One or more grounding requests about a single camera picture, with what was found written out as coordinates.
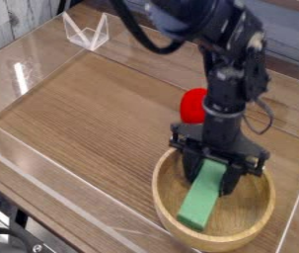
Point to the green rectangular block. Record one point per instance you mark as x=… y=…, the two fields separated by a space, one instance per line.
x=202 y=196

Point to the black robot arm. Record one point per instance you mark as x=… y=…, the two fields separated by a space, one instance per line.
x=232 y=42

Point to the red plush strawberry toy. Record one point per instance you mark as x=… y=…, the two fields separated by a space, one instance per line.
x=191 y=111

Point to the black table frame bracket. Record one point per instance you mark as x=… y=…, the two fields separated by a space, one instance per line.
x=16 y=240

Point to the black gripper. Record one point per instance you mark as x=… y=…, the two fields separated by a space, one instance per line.
x=218 y=140

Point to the clear acrylic tray wall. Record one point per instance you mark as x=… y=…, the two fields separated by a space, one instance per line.
x=91 y=220

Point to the brown wooden bowl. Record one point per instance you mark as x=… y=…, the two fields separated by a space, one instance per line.
x=240 y=214

